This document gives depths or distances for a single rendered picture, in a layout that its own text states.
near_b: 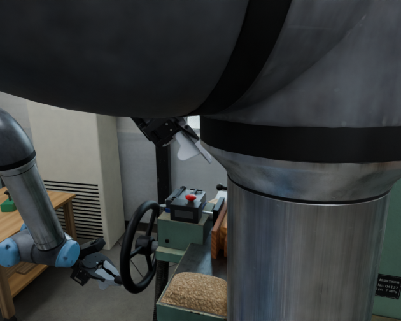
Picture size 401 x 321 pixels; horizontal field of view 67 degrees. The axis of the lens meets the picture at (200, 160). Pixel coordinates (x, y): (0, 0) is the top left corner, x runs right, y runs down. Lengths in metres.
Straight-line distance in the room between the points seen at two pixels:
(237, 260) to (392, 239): 0.63
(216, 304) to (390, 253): 0.39
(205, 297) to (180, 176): 1.74
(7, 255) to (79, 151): 1.35
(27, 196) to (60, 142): 1.53
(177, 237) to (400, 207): 0.53
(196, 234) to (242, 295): 0.66
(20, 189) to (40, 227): 0.12
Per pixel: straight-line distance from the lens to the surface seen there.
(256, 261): 0.16
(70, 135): 2.28
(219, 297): 0.67
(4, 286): 1.98
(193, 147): 0.62
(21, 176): 0.80
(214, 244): 0.78
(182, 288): 0.68
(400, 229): 0.78
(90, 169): 2.27
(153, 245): 1.00
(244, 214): 0.16
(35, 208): 0.84
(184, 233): 0.85
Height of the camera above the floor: 1.37
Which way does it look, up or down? 18 degrees down
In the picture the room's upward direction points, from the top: straight up
